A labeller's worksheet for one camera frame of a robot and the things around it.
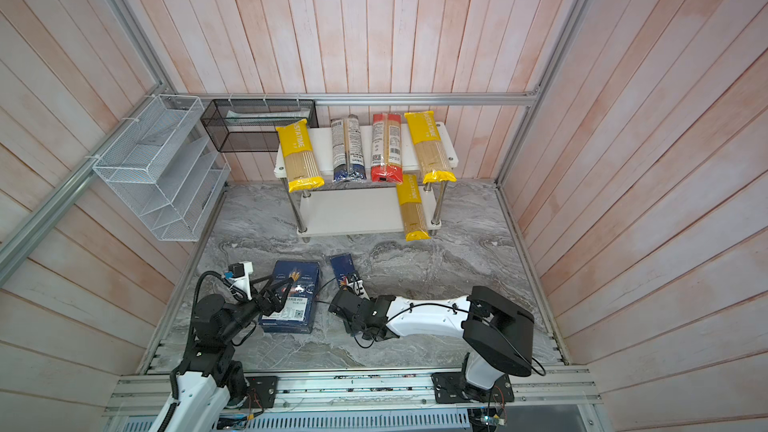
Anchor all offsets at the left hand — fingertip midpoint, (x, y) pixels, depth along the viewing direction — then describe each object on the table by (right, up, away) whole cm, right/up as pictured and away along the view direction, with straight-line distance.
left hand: (284, 284), depth 79 cm
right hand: (+18, -9, +5) cm, 21 cm away
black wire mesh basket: (-20, +50, +25) cm, 60 cm away
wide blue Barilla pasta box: (+3, -8, +1) cm, 9 cm away
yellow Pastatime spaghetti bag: (+37, +20, +22) cm, 47 cm away
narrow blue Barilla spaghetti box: (+15, +2, +14) cm, 20 cm away
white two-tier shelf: (+19, +21, +25) cm, 38 cm away
